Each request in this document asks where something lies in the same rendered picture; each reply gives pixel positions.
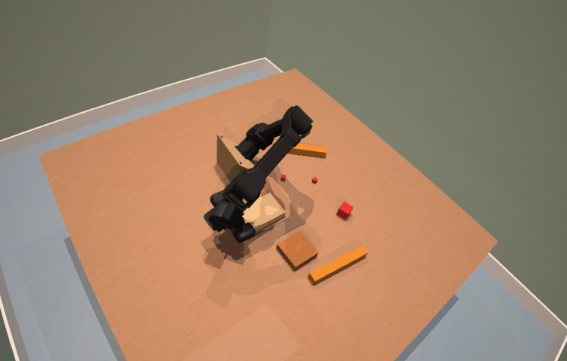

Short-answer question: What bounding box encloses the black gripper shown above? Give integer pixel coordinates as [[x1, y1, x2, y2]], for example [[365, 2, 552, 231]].
[[210, 190, 256, 243]]

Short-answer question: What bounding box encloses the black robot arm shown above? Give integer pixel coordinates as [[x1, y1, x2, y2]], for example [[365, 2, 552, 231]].
[[203, 105, 313, 232]]

